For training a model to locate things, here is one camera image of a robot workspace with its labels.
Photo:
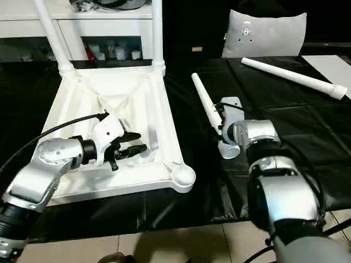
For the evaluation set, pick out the white plastic table leg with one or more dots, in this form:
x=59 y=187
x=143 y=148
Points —
x=52 y=35
x=157 y=35
x=288 y=75
x=204 y=98

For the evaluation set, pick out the white plastic table top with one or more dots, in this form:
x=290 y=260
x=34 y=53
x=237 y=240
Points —
x=109 y=90

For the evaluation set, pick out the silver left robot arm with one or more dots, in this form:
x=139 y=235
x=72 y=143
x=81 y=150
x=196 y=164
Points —
x=49 y=156

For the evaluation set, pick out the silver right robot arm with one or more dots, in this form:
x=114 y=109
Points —
x=285 y=191

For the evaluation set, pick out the black padded mat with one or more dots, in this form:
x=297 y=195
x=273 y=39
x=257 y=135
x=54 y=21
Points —
x=288 y=123

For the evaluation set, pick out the grey pillow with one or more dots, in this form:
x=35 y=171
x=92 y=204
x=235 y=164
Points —
x=263 y=38

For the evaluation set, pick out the small red item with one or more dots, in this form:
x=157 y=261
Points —
x=87 y=52

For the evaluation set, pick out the white cabinet with glass doors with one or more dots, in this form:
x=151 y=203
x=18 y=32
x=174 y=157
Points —
x=109 y=26

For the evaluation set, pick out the white flat board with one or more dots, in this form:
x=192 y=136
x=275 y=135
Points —
x=329 y=68

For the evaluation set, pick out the dark round object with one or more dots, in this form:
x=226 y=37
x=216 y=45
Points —
x=129 y=4

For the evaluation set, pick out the black stand leg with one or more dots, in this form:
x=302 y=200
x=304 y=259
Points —
x=337 y=227

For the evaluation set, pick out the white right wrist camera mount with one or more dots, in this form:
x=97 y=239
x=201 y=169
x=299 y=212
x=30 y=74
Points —
x=233 y=117

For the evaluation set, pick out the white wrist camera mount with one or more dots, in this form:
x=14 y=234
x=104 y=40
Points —
x=233 y=117
x=107 y=128

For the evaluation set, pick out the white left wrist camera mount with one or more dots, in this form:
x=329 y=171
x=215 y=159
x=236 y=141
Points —
x=107 y=128

